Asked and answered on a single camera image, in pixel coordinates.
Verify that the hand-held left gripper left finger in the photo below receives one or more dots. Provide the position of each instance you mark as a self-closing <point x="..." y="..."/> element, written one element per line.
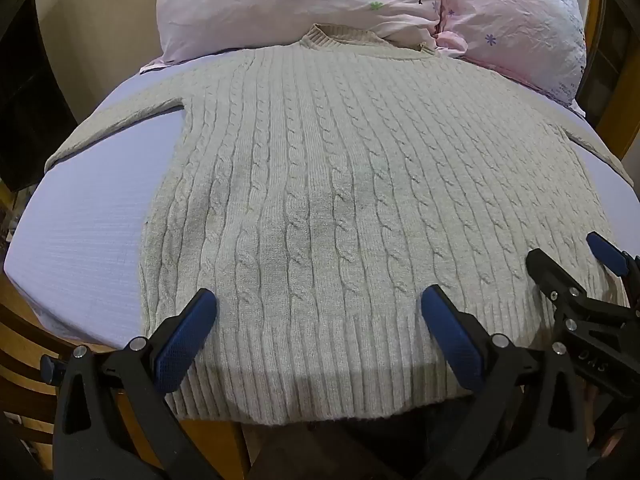
<point x="184" y="342"/>

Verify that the lavender bed sheet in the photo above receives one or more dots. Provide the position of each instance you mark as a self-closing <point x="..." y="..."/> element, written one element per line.
<point x="85" y="220"/>

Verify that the wooden headboard post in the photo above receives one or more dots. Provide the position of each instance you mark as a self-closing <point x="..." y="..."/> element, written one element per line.
<point x="612" y="85"/>

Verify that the pink floral pillow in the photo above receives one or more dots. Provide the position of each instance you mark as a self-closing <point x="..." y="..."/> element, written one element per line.
<point x="280" y="0"/>
<point x="515" y="25"/>

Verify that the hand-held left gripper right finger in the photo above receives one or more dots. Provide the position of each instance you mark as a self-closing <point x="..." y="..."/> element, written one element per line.
<point x="451" y="342"/>

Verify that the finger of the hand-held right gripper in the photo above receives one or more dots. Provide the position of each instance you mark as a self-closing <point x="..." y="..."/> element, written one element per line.
<point x="550" y="272"/>
<point x="607" y="254"/>

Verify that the wooden bed frame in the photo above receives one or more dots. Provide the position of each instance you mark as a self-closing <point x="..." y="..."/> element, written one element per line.
<point x="30" y="345"/>

